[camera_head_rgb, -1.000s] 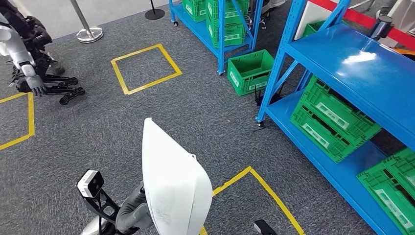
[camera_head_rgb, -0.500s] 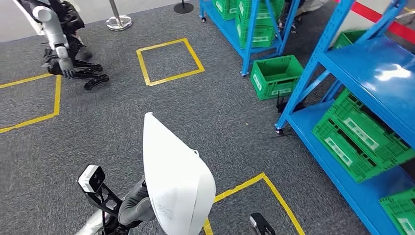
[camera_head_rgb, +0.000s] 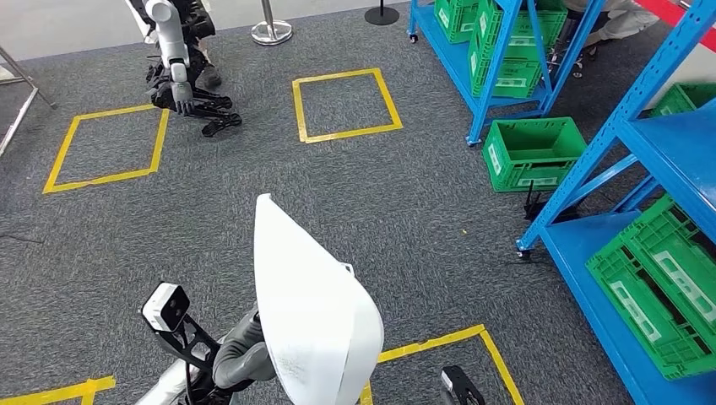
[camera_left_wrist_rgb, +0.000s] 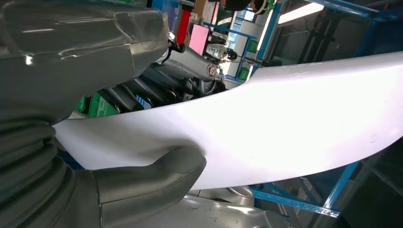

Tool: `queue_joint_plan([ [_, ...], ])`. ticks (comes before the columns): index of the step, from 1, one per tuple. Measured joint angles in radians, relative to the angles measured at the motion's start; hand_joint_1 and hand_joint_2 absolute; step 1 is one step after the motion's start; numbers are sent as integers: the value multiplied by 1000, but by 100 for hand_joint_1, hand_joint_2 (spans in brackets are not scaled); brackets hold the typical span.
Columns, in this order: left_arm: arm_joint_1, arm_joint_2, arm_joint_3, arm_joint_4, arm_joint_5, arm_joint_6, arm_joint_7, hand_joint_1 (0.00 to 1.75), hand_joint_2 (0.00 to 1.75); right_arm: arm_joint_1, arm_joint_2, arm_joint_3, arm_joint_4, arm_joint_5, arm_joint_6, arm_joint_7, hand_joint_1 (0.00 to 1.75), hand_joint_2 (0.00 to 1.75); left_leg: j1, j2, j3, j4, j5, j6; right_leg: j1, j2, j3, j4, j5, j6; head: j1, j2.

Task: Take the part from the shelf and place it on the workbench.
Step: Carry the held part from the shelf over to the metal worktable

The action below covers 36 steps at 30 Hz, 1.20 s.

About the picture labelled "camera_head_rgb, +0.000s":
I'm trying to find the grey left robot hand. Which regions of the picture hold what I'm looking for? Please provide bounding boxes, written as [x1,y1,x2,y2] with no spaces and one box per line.
[212,305,276,391]

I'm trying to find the white curved plastic part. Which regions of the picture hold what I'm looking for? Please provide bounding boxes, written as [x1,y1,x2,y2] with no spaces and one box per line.
[252,193,386,405]

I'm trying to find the blue steel shelf rack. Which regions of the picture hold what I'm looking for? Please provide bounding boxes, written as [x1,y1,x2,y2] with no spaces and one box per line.
[408,0,610,148]
[514,0,716,405]

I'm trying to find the yellow floor tape square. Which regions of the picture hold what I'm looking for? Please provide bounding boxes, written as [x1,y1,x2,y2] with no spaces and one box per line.
[42,104,171,195]
[0,375,117,405]

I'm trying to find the white and black humanoid robot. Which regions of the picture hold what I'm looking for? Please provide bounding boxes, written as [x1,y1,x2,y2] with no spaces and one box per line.
[125,0,242,138]

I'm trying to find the open green plastic crate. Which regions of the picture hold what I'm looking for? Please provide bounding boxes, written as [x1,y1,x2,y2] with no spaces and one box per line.
[648,82,716,118]
[482,116,589,194]

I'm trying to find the black stanchion base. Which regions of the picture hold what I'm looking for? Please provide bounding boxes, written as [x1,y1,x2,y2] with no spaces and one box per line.
[364,0,401,27]

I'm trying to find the chrome stool base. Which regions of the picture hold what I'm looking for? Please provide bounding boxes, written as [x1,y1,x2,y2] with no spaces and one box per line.
[548,44,599,79]

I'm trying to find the seated person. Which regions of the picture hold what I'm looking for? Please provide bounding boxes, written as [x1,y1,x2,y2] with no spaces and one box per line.
[551,0,661,77]

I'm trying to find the white desk side panel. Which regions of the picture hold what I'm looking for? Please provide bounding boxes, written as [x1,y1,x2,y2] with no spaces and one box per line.
[643,41,716,110]

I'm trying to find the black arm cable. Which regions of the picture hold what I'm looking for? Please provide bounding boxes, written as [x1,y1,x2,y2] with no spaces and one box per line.
[182,335,194,405]

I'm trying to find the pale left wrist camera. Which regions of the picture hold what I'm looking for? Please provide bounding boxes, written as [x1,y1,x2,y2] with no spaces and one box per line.
[141,282,192,333]

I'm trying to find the black right camera bracket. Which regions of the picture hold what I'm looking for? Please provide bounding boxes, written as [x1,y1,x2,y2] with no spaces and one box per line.
[442,365,488,405]

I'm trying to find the chrome stanchion post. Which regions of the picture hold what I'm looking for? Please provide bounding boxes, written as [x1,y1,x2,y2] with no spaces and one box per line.
[250,0,294,47]

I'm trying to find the steel frame table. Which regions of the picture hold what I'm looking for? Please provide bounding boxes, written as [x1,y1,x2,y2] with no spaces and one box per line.
[0,44,57,158]

